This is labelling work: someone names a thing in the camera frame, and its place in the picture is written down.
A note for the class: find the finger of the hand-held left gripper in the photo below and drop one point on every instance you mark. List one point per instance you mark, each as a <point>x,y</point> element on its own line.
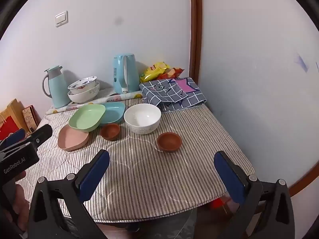
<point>42,134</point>
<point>15,137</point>

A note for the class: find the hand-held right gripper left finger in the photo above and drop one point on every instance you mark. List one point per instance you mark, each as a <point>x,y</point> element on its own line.
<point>96,169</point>

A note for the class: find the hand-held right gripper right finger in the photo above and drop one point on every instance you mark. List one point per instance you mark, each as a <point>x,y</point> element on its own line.
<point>229,176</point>

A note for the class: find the pink plate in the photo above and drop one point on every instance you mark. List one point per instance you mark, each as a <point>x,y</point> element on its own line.
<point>72,139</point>

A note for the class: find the small brown bowl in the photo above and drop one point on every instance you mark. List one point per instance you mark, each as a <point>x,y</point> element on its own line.
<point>110,131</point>
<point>169,142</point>

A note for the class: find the green plate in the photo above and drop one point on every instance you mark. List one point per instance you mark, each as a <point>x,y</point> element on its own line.
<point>87,117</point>

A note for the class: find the blue plate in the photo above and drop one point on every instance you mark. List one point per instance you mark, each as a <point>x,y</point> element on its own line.
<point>114,113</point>

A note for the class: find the person's left hand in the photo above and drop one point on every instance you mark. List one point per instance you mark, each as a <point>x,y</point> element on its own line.
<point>23,204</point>

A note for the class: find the brown paper bag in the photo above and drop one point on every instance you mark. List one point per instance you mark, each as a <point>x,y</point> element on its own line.
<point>10,119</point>

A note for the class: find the patterned brown box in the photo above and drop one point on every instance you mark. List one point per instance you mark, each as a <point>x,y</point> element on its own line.
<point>30,119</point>

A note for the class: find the light blue thermos jug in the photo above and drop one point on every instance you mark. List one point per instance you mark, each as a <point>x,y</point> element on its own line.
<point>54,87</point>

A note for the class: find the striped quilted mat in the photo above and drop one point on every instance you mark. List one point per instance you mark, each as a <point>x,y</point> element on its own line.
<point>149,174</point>

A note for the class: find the large white patterned bowl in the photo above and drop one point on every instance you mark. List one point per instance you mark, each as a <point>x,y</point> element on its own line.
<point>83,96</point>

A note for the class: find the fruit print table cover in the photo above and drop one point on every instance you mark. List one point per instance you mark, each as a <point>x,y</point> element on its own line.
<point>94,102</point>

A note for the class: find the floral printed bowl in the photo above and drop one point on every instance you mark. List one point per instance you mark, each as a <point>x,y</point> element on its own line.
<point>82,82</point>

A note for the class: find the wooden baseboard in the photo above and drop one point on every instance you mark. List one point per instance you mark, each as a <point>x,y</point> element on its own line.
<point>307,176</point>

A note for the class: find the grey checked cloth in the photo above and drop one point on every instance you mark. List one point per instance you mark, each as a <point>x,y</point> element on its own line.
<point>172,97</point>

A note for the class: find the light blue electric kettle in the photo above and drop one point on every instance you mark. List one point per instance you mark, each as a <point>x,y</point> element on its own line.
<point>124,73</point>

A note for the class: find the yellow snack bag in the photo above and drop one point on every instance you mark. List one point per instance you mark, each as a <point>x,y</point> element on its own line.
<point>152,71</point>

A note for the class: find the red snack bag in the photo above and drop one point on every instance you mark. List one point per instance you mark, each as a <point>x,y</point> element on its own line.
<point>173,73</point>

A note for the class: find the white light switch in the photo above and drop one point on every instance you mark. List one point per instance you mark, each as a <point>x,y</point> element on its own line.
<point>61,19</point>

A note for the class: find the wooden door frame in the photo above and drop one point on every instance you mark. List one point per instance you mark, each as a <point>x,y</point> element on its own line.
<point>195,29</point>

